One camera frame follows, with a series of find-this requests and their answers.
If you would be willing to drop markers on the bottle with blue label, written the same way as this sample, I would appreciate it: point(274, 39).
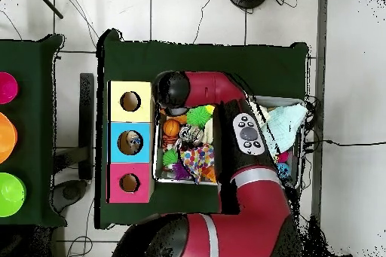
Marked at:
point(135, 141)

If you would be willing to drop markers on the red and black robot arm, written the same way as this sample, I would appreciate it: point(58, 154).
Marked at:
point(217, 88)

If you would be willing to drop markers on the silver mesh bin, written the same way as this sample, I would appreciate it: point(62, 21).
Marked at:
point(164, 177)

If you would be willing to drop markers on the wooden box with three holes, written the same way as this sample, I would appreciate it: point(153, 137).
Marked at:
point(132, 116)

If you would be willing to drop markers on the large green spiky ball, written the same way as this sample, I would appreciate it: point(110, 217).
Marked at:
point(198, 116)

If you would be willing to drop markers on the long orange toy block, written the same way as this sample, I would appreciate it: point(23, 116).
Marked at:
point(181, 119)

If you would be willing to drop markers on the orange toy basketball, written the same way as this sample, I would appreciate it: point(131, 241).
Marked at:
point(171, 128)

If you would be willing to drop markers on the colourful dotted cloth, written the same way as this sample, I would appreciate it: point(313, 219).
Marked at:
point(197, 159)

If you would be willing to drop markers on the dark green table cloth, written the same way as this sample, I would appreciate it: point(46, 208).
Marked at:
point(196, 58)

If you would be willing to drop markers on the mint waffle cloth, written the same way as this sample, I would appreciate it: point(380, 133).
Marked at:
point(285, 127)

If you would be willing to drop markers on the black flat bar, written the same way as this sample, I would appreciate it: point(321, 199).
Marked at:
point(86, 118)

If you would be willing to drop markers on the grey stand foot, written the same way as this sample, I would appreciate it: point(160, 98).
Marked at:
point(71, 192)

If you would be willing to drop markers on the green cloth side table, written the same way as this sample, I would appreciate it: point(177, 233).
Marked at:
point(33, 148)

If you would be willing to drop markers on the orange bowl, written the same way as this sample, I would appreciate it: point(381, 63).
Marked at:
point(6, 138)

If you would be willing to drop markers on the pink bowl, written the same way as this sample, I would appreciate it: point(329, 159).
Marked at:
point(7, 88)

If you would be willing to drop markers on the black rod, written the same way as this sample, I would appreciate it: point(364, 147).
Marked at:
point(48, 3)

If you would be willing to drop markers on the green bowl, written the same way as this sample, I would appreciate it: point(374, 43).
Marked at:
point(10, 195)

